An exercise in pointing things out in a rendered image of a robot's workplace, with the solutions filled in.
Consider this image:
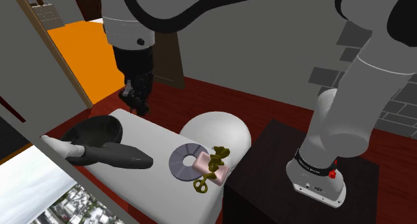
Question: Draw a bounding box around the grey disc with hole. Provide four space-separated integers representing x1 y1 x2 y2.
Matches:
168 142 211 183

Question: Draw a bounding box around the white rounded object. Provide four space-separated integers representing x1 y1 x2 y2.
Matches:
40 134 86 159

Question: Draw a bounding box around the brown door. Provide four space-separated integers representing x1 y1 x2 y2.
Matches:
152 31 186 90

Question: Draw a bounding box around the gold key bunch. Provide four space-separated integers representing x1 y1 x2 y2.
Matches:
192 146 231 195

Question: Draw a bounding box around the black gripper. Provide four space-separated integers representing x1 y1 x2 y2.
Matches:
112 45 155 117

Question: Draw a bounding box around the pink soap bar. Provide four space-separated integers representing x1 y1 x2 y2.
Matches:
191 151 231 187

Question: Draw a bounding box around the black frying pan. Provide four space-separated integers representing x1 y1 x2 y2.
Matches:
59 114 154 170

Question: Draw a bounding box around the window with city view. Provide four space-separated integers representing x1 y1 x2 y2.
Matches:
0 144 131 224

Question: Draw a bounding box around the dark robot stand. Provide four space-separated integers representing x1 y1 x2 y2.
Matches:
222 119 381 224

